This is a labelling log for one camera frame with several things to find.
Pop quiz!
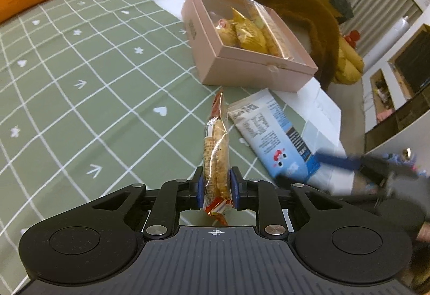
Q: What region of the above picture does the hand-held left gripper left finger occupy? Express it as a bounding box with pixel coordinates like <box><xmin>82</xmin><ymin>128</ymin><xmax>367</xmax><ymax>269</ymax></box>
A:
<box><xmin>91</xmin><ymin>166</ymin><xmax>206</xmax><ymax>240</ymax></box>

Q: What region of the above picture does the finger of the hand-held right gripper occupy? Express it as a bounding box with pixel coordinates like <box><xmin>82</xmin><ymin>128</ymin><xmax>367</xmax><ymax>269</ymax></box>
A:
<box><xmin>315</xmin><ymin>151</ymin><xmax>421</xmax><ymax>179</ymax></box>
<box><xmin>275</xmin><ymin>174</ymin><xmax>382</xmax><ymax>197</ymax></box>

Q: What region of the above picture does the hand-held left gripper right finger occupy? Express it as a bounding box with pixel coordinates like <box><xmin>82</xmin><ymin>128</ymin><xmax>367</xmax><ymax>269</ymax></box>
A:
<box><xmin>229</xmin><ymin>166</ymin><xmax>343</xmax><ymax>242</ymax></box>

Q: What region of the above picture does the long rice cracker packet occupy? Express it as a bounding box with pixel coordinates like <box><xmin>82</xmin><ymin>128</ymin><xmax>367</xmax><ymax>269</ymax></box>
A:
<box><xmin>202</xmin><ymin>91</ymin><xmax>234</xmax><ymax>225</ymax></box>

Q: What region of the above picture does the blue snack packet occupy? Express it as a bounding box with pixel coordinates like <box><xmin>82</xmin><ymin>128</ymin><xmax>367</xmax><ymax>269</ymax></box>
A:
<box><xmin>227</xmin><ymin>88</ymin><xmax>321</xmax><ymax>185</ymax></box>

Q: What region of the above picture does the pink box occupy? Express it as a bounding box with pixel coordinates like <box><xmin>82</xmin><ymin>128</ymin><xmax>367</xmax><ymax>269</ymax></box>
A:
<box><xmin>181</xmin><ymin>0</ymin><xmax>319</xmax><ymax>93</ymax></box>

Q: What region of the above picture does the gold snack packet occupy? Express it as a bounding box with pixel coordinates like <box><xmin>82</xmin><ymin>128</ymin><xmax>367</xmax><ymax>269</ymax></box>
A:
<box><xmin>230</xmin><ymin>8</ymin><xmax>269</xmax><ymax>54</ymax></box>

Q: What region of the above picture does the round bread packet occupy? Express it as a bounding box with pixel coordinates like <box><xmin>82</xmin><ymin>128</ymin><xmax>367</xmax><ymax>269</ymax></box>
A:
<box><xmin>215</xmin><ymin>18</ymin><xmax>241</xmax><ymax>47</ymax></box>

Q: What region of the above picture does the person's right forearm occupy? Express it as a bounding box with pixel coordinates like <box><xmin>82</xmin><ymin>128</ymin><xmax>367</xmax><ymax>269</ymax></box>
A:
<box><xmin>417</xmin><ymin>219</ymin><xmax>430</xmax><ymax>243</ymax></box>

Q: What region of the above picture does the wooden cabinet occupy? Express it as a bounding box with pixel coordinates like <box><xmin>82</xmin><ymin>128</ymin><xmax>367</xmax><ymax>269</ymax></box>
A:
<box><xmin>364</xmin><ymin>24</ymin><xmax>430</xmax><ymax>148</ymax></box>

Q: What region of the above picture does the yellow plush toy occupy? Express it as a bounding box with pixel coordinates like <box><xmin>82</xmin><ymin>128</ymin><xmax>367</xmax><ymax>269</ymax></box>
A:
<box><xmin>332</xmin><ymin>30</ymin><xmax>365</xmax><ymax>85</ymax></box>

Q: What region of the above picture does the black television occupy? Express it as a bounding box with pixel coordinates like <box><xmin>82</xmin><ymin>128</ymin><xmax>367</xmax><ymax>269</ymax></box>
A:
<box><xmin>398</xmin><ymin>33</ymin><xmax>430</xmax><ymax>94</ymax></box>

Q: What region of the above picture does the brown plush toy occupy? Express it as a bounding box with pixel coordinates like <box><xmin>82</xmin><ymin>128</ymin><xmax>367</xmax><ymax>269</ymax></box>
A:
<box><xmin>232</xmin><ymin>0</ymin><xmax>340</xmax><ymax>85</ymax></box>

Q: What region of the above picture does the green checked tablecloth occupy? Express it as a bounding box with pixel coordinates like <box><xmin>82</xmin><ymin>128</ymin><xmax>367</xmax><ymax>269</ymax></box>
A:
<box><xmin>0</xmin><ymin>0</ymin><xmax>343</xmax><ymax>282</ymax></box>

